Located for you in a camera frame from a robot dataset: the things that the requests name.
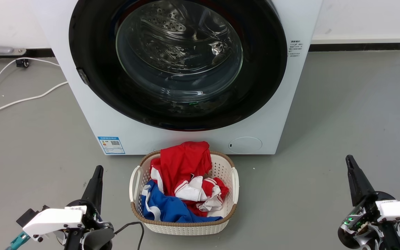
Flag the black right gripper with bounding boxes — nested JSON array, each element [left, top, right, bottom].
[[337, 155, 400, 250]]

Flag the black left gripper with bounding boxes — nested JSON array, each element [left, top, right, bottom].
[[65, 165, 115, 250]]

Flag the black round glass washer door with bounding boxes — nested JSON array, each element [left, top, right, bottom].
[[69, 0, 288, 132]]

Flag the white front-load washing machine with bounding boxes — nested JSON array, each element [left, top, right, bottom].
[[30, 0, 324, 156]]

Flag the blue energy label sticker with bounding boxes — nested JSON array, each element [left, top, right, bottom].
[[98, 136, 126, 155]]

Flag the blue garment with white stripe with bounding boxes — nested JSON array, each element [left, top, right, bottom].
[[141, 181, 223, 223]]

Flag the white woven-look laundry basket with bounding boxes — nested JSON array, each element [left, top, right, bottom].
[[129, 150, 239, 236]]

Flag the red and white striped garment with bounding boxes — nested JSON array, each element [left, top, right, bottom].
[[174, 176, 230, 218]]

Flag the round white filter cover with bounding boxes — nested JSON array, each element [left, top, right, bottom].
[[228, 136, 263, 155]]

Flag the black skirting strip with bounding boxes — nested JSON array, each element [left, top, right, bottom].
[[309, 43, 400, 52], [0, 49, 55, 59]]

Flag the white floor cable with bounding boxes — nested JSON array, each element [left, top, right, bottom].
[[0, 57, 69, 118]]

